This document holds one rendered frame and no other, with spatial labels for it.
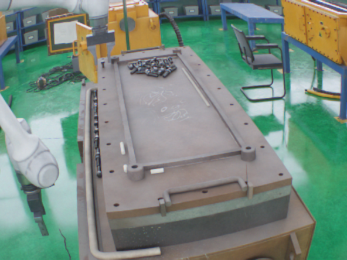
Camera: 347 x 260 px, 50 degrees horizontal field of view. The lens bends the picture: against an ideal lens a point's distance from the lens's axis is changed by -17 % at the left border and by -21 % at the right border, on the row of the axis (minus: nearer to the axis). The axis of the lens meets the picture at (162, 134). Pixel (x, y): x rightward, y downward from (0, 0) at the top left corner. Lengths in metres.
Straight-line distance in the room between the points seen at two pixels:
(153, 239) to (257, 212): 0.26
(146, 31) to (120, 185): 2.95
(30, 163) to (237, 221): 0.55
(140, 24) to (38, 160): 2.91
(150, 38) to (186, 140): 2.77
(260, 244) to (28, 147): 0.65
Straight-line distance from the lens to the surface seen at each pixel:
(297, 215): 1.13
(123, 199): 1.00
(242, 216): 1.05
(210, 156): 1.11
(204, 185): 1.00
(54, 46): 5.50
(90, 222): 1.13
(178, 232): 1.02
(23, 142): 1.12
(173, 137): 1.24
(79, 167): 1.45
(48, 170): 1.11
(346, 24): 4.75
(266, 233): 1.06
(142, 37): 3.92
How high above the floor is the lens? 1.92
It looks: 26 degrees down
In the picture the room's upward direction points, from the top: 6 degrees counter-clockwise
